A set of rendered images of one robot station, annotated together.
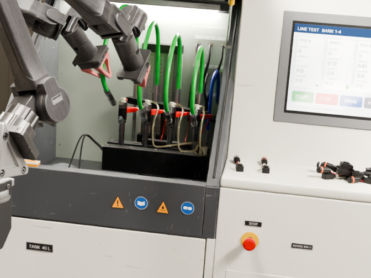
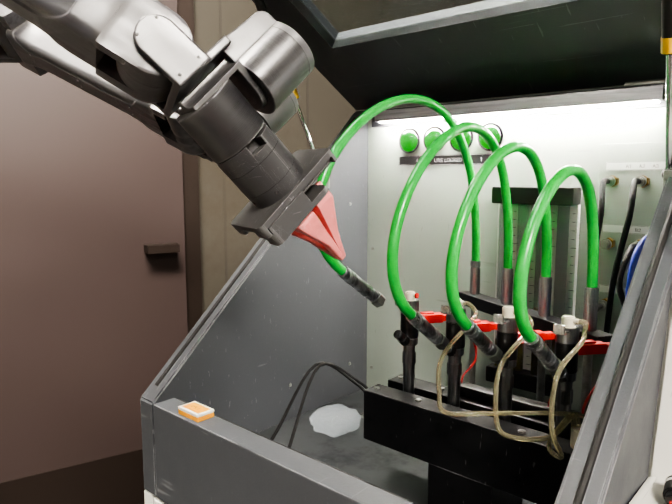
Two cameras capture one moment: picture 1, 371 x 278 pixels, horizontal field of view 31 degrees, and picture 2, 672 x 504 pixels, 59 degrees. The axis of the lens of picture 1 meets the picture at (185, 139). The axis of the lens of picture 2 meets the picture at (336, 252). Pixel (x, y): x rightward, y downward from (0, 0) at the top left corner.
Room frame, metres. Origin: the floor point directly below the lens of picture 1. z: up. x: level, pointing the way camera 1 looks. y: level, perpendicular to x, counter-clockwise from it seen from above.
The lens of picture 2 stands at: (1.35, -0.21, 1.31)
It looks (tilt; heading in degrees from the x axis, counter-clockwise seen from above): 7 degrees down; 35
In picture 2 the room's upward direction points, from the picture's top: straight up
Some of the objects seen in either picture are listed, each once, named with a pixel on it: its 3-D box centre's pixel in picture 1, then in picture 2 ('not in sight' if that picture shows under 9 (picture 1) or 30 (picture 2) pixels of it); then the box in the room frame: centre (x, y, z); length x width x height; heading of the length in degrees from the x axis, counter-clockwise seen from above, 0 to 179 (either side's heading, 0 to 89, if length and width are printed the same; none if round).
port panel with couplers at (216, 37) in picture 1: (207, 71); (634, 242); (2.37, -0.06, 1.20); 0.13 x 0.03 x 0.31; 83
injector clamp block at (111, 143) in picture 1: (155, 169); (476, 458); (2.13, 0.09, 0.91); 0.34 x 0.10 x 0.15; 83
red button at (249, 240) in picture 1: (249, 242); not in sight; (1.81, -0.20, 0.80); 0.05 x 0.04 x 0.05; 83
